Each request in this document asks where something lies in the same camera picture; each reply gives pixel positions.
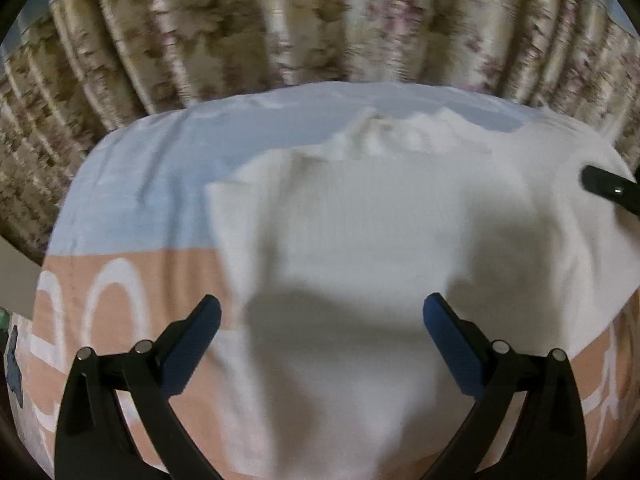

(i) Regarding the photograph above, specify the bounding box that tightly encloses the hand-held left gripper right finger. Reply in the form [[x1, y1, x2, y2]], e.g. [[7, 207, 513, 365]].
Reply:
[[422, 292, 587, 480]]

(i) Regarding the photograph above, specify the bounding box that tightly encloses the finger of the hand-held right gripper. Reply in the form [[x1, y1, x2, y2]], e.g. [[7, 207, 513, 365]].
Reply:
[[579, 164, 640, 217]]

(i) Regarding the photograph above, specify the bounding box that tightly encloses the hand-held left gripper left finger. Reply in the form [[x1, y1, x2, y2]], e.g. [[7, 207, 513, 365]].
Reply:
[[54, 294, 223, 480]]

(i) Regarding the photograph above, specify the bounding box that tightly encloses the white knit sweater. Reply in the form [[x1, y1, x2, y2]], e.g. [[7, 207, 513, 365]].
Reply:
[[207, 107, 640, 480]]

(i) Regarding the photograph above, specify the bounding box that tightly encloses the blue peach printed bed sheet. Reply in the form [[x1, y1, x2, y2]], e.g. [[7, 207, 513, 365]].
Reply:
[[30, 80, 640, 480]]

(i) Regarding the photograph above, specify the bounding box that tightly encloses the floral beige curtain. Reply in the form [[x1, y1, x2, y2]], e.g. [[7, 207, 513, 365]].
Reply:
[[0, 0, 640, 266]]

